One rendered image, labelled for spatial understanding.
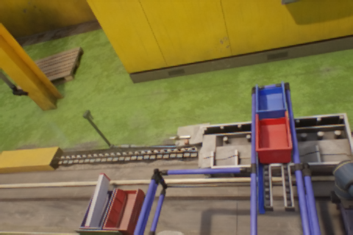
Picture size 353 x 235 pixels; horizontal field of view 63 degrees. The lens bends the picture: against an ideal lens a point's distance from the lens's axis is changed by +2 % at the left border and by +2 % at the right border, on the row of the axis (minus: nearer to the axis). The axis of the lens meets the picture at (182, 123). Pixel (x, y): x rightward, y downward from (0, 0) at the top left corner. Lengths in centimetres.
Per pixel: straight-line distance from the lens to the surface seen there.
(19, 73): 513
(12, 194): 324
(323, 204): 206
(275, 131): 178
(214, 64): 432
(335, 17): 408
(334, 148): 208
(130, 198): 238
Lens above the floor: 259
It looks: 44 degrees down
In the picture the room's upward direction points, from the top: 25 degrees counter-clockwise
